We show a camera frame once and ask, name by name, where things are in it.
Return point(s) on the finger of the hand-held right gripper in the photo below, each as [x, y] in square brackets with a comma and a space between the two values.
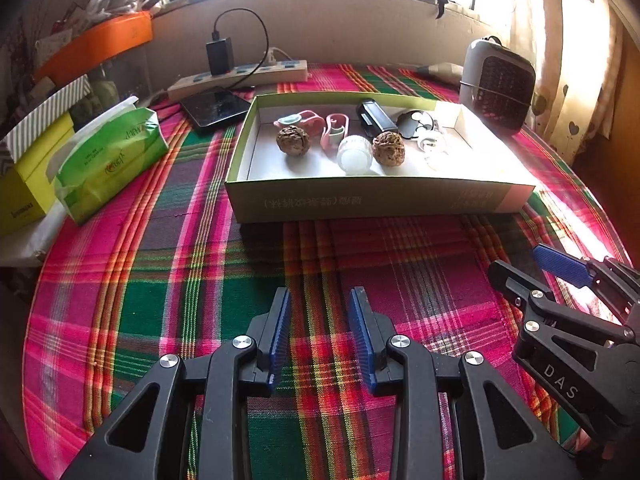
[562, 265]
[510, 277]

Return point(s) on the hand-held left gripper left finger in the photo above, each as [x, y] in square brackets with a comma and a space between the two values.
[280, 345]

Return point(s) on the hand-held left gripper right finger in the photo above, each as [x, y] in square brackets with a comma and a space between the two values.
[361, 345]

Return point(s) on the green white cardboard box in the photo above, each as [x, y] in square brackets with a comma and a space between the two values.
[350, 205]

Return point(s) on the brown walnut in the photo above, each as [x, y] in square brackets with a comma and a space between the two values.
[294, 141]
[390, 149]

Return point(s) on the white round jar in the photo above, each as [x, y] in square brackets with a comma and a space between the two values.
[355, 157]

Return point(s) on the black rectangular device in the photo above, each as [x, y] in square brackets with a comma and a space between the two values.
[376, 119]

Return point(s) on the pink plastic clip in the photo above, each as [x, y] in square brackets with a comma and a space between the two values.
[332, 132]

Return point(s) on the pink clip with mint pad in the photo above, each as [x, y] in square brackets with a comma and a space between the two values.
[310, 120]

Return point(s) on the plaid tablecloth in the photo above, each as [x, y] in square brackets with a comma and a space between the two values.
[175, 270]

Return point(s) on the black round disc with white dots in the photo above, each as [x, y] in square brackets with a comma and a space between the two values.
[412, 125]

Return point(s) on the grey portable fan heater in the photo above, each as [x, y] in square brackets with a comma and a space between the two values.
[495, 85]

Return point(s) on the heart print curtain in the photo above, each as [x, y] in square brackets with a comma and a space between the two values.
[565, 60]

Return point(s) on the black smartphone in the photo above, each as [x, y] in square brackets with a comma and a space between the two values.
[215, 109]

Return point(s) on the green tissue pack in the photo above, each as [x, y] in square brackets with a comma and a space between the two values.
[110, 160]

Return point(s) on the white paper sheet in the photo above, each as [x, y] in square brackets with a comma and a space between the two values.
[30, 245]

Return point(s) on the white power strip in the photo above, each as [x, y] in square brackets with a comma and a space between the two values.
[280, 72]

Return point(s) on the white plug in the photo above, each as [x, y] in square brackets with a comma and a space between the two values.
[272, 57]

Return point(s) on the black charger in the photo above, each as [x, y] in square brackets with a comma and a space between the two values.
[220, 57]

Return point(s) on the yellow box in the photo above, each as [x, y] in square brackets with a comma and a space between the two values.
[30, 185]

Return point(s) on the striped box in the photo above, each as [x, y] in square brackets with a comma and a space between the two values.
[45, 115]

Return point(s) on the orange box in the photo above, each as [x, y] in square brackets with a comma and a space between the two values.
[100, 42]

